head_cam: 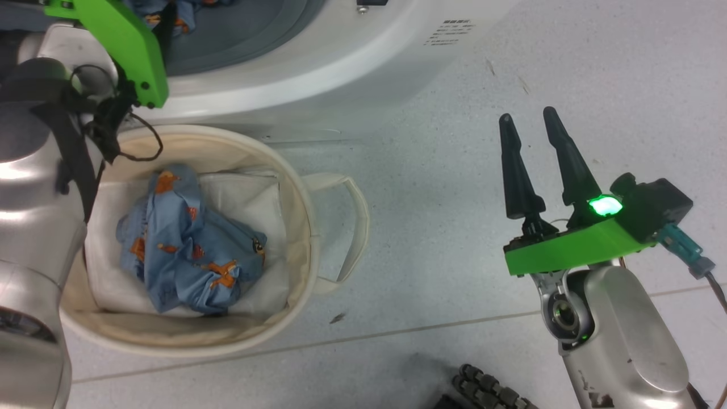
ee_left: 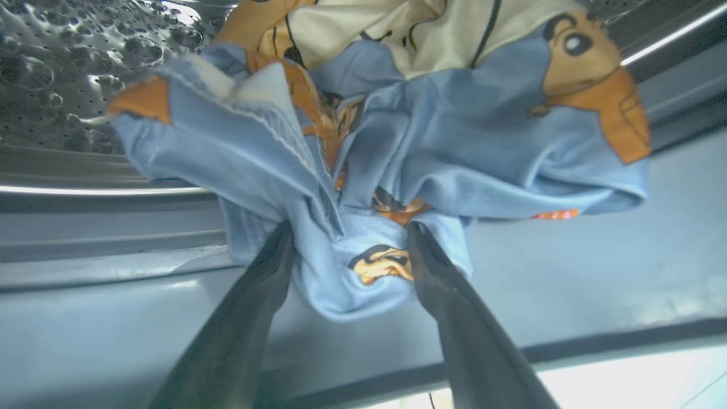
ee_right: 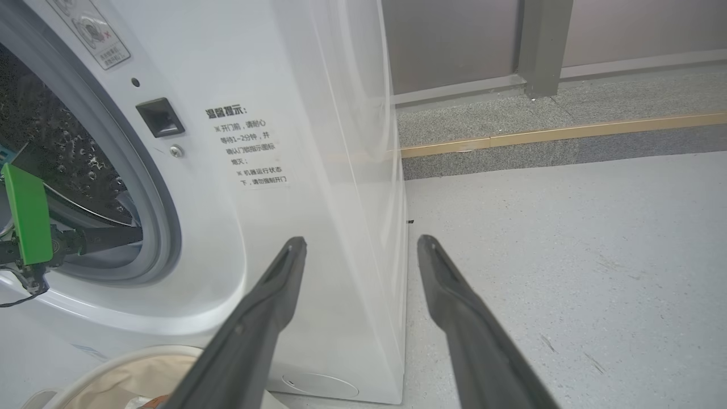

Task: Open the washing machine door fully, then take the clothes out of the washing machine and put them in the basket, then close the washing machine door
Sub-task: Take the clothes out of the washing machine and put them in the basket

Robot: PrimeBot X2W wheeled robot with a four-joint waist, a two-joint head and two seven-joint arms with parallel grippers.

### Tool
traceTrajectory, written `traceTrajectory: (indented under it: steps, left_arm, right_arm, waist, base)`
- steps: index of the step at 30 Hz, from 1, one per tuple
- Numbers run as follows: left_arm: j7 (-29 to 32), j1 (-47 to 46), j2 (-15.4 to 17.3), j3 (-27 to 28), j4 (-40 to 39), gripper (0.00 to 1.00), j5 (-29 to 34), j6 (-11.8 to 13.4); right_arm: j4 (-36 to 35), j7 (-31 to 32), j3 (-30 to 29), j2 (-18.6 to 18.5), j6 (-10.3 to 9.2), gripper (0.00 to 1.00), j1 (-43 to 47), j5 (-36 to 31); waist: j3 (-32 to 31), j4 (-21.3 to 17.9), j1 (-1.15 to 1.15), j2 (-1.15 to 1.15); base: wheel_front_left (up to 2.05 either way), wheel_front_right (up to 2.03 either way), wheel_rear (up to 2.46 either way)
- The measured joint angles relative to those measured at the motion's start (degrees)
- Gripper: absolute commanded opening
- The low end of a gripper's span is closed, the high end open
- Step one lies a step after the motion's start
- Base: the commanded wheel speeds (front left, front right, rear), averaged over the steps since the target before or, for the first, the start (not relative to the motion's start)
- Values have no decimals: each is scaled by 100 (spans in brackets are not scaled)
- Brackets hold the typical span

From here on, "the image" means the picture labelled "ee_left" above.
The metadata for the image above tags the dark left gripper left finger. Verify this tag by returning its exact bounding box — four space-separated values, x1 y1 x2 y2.
149 220 296 409

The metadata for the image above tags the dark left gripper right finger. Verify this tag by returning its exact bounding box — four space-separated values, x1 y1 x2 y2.
406 222 560 409

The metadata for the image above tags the blue cartoon print garment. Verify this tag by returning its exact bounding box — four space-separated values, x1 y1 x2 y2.
108 0 651 323

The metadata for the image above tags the white front-load washing machine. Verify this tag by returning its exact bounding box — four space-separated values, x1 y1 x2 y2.
0 0 727 409

